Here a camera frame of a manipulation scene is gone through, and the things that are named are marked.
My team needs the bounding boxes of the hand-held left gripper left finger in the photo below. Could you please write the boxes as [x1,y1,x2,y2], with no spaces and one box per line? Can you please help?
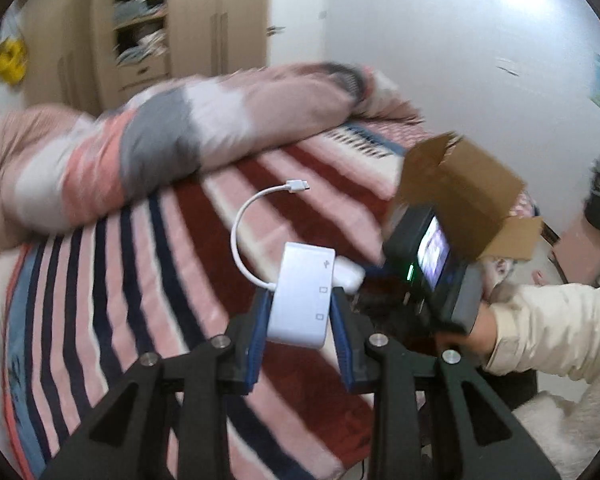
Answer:
[39,290,275,480]

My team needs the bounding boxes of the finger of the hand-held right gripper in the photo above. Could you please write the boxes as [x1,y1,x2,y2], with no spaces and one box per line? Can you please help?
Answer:
[354,287,437,352]

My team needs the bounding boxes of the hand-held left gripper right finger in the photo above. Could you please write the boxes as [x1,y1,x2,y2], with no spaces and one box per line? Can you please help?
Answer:
[329,286,562,480]

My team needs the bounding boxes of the white adapter hub with cable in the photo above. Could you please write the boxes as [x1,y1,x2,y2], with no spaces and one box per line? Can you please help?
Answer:
[230,179,338,349]

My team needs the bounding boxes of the small white charger case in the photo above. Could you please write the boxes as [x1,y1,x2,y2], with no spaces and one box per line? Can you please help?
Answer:
[332,256,367,295]

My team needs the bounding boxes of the brown cardboard box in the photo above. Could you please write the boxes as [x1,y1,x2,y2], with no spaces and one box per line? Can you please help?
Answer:
[384,131,545,263]

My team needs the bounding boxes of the person's right forearm cream sleeve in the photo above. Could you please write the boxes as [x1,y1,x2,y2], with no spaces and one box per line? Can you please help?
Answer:
[482,282,600,385]

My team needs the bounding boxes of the person's right hand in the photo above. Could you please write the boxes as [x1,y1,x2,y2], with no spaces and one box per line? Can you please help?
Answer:
[434,304,502,372]

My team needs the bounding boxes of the striped red pink bed sheet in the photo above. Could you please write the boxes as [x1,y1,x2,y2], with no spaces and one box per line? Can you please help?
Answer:
[0,116,537,480]

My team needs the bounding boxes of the pink stool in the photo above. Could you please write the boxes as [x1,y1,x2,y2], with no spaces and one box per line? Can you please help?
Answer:
[550,212,600,288]

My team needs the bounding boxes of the white fluffy rug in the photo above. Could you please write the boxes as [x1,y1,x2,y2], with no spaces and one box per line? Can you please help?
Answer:
[510,375,600,480]

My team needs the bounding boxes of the rolled striped blanket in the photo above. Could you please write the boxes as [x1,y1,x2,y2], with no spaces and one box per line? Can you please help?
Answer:
[0,61,427,252]

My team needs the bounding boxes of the folded clothes on wardrobe shelves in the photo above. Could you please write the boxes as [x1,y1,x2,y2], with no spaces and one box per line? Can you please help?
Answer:
[111,0,171,67]

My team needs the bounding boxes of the beige wooden wardrobe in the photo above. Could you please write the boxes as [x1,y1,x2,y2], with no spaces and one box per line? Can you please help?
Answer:
[22,0,272,111]

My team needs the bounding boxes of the yellow plastic object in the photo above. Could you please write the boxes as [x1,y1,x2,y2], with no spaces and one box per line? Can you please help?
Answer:
[0,39,29,89]

